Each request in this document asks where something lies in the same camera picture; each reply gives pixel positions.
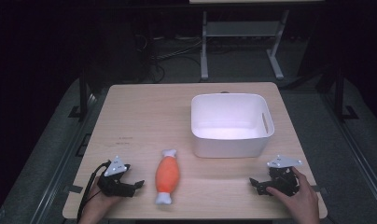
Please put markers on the person's left hand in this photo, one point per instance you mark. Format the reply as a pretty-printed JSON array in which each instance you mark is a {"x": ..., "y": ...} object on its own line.
[{"x": 98, "y": 205}]

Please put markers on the orange plush drumstick toy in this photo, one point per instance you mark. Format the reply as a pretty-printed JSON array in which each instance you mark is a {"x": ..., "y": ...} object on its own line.
[{"x": 167, "y": 175}]

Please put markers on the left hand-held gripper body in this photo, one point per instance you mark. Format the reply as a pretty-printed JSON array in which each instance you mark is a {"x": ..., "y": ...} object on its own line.
[{"x": 115, "y": 179}]

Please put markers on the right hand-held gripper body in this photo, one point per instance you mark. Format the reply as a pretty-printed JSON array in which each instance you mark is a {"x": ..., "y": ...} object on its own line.
[{"x": 283, "y": 177}]

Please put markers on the person's right hand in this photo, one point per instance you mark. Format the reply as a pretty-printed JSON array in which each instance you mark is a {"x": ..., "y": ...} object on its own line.
[{"x": 298, "y": 202}]

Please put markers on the white plastic storage bin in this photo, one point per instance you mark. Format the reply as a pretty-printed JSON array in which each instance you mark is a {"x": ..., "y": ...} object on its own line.
[{"x": 230, "y": 124}]

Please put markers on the white metal table frame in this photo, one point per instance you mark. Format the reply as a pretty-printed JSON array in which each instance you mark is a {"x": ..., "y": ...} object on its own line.
[{"x": 239, "y": 29}]

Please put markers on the black metal stand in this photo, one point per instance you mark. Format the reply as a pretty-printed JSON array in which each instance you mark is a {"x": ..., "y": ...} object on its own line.
[
  {"x": 341, "y": 93},
  {"x": 83, "y": 93}
]

